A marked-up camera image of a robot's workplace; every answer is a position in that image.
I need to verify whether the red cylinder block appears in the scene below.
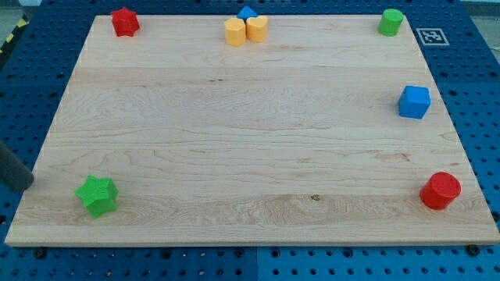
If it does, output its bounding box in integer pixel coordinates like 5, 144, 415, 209
420, 172, 462, 210

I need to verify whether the wooden board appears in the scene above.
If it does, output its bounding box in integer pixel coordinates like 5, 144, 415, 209
5, 15, 499, 247

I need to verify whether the green cylinder block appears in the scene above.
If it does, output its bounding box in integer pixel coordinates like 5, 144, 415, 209
378, 9, 405, 37

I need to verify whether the blue cube block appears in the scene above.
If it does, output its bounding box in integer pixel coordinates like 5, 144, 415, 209
398, 86, 431, 119

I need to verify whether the yellow hexagon block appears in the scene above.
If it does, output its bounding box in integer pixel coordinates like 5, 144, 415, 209
223, 17, 246, 47

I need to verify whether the yellow heart block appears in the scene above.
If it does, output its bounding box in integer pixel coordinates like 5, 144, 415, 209
246, 16, 269, 43

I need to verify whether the white fiducial marker tag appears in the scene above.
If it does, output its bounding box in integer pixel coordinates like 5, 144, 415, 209
416, 27, 449, 46

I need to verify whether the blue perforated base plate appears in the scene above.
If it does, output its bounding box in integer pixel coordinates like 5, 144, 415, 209
1, 0, 499, 280

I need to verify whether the blue triangle block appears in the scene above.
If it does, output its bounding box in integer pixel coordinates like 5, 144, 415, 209
237, 5, 258, 22

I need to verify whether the green star block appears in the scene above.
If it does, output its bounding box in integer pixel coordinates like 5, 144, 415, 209
74, 175, 119, 219

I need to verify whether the red star block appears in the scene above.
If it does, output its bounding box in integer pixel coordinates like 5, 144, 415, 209
110, 7, 140, 37

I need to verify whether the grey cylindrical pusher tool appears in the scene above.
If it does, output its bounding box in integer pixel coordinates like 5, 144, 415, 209
1, 141, 34, 193

